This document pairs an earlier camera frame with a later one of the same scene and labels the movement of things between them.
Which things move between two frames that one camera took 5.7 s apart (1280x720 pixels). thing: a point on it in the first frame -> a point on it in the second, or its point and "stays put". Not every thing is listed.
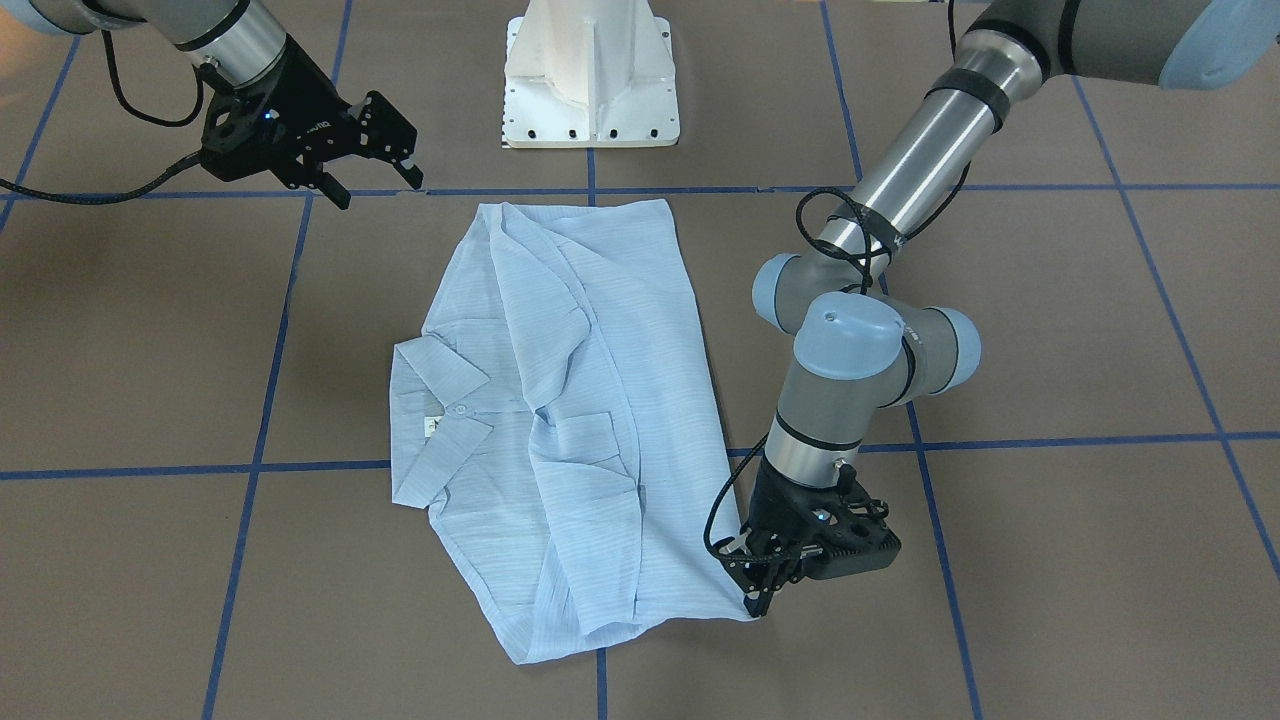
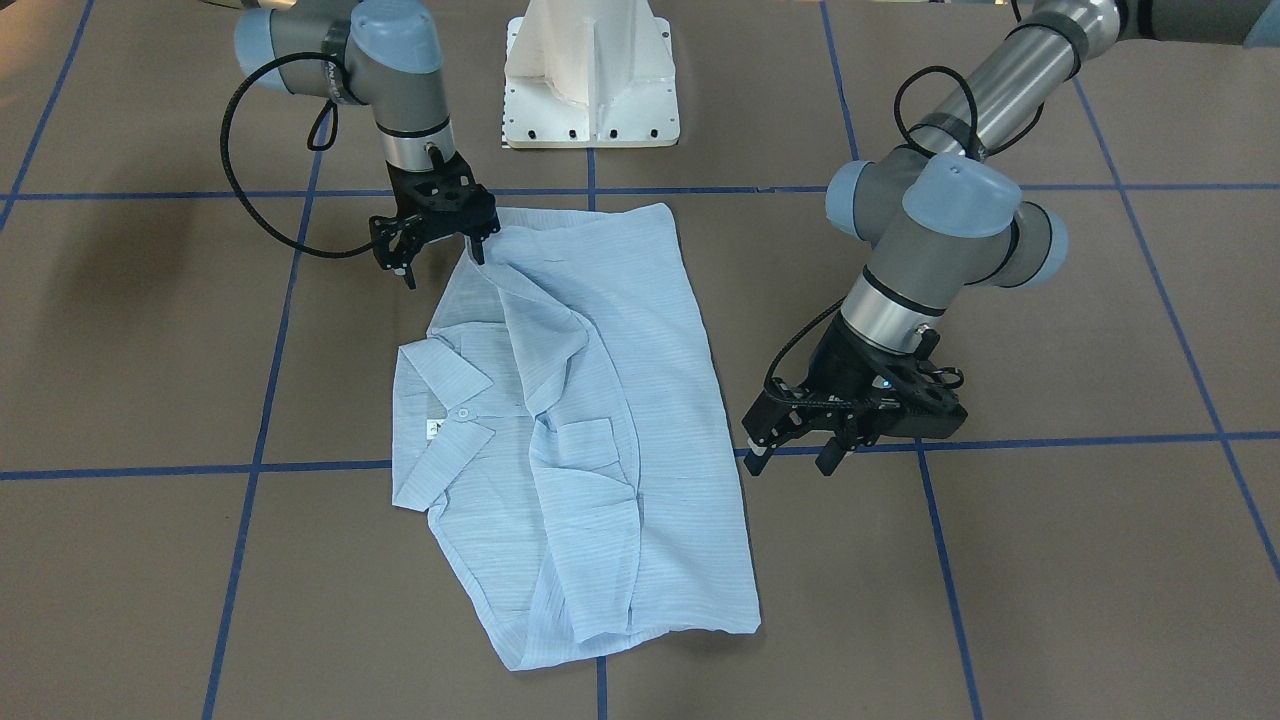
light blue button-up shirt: (556, 415) stays put
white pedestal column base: (590, 73) stays put
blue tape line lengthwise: (385, 467) stays put
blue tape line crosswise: (219, 633) stays put
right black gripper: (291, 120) -> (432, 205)
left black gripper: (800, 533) -> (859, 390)
